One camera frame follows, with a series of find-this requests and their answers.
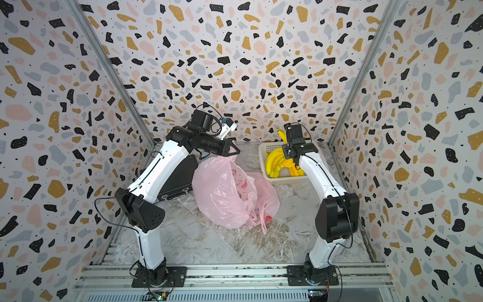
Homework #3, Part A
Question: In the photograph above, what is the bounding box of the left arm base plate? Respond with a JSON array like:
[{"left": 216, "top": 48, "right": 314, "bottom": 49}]
[{"left": 132, "top": 264, "right": 187, "bottom": 289}]

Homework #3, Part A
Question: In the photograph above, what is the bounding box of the white plastic basket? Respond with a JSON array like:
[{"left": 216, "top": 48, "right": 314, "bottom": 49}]
[{"left": 258, "top": 140, "right": 332, "bottom": 186}]

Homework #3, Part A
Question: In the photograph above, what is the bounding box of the black flat case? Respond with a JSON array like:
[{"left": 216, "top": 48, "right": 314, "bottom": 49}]
[{"left": 157, "top": 155, "right": 198, "bottom": 201}]

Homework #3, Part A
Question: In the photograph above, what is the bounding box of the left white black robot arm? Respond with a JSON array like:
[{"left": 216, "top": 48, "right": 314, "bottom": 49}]
[{"left": 115, "top": 109, "right": 240, "bottom": 286}]

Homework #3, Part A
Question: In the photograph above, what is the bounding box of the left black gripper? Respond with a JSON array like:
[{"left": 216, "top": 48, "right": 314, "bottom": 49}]
[{"left": 202, "top": 135, "right": 244, "bottom": 158}]

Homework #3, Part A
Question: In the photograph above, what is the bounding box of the yellow banana bunch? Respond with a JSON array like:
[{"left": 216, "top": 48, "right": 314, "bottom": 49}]
[
  {"left": 265, "top": 148, "right": 305, "bottom": 179},
  {"left": 277, "top": 129, "right": 287, "bottom": 148}
]

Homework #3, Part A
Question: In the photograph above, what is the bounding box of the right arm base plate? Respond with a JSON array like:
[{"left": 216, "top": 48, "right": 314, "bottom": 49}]
[{"left": 286, "top": 262, "right": 340, "bottom": 286}]

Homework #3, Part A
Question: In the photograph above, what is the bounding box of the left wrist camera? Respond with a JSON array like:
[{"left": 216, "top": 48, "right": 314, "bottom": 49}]
[{"left": 218, "top": 118, "right": 237, "bottom": 140}]

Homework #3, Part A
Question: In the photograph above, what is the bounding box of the aluminium front rail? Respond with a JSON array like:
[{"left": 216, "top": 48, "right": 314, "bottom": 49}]
[{"left": 72, "top": 262, "right": 398, "bottom": 301}]

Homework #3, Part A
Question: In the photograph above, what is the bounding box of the yellow banana bunch in basket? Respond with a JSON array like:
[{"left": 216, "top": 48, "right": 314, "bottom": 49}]
[{"left": 265, "top": 148, "right": 305, "bottom": 179}]

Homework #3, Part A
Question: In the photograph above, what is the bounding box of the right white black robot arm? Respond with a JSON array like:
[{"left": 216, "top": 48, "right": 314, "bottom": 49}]
[{"left": 283, "top": 123, "right": 360, "bottom": 284}]

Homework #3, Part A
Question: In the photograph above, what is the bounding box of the pink plastic bag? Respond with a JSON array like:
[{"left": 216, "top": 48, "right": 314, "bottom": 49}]
[{"left": 192, "top": 156, "right": 280, "bottom": 235}]

